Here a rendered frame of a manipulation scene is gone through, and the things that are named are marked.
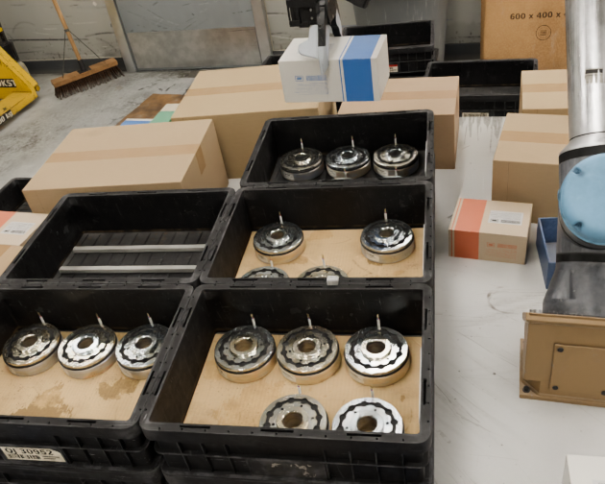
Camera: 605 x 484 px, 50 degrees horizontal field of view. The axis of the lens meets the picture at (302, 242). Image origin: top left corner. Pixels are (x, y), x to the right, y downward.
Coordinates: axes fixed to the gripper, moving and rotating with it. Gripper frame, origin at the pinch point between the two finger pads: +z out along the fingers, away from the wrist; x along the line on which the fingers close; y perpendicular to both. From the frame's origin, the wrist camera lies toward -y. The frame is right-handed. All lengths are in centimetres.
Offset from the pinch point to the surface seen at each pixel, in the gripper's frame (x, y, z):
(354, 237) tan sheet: 22.0, -5.7, 28.6
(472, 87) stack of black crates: -117, -21, 62
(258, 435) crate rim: 77, -5, 19
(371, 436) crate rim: 75, -19, 19
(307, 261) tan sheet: 30.3, 2.1, 28.6
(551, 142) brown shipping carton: -11, -44, 26
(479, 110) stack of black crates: -89, -25, 58
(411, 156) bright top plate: -5.2, -13.8, 25.7
